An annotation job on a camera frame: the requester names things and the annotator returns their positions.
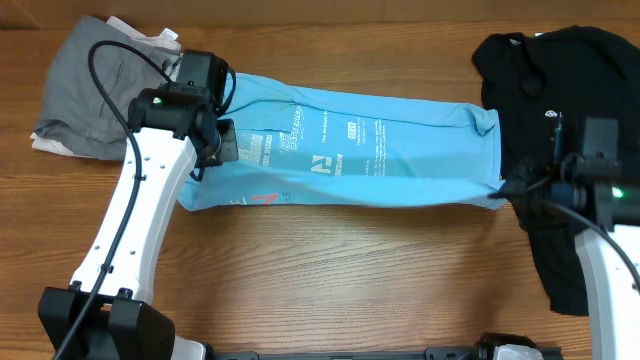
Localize light blue printed t-shirt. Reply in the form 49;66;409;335
179;74;502;211

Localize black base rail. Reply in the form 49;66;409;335
209;344;565;360

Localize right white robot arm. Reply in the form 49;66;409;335
493;114;639;359

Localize grey folded shorts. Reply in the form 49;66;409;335
33;14;182;161

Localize black t-shirt white logo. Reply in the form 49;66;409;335
472;26;639;316

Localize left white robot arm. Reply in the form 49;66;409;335
38;50;239;359

